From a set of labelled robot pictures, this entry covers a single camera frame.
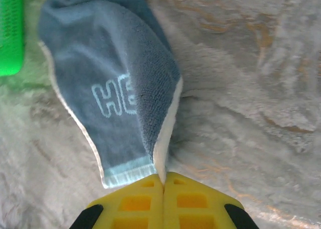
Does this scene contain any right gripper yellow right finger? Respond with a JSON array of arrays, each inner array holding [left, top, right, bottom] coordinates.
[[164, 172, 260, 229]]

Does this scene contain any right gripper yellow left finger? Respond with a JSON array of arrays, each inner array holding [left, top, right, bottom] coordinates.
[[72, 174, 165, 229]]

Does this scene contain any dark blue lettered towel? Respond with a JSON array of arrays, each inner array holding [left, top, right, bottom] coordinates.
[[37, 0, 184, 189]]

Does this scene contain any green plastic basket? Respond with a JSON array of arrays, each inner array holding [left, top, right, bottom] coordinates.
[[0, 0, 26, 77]]

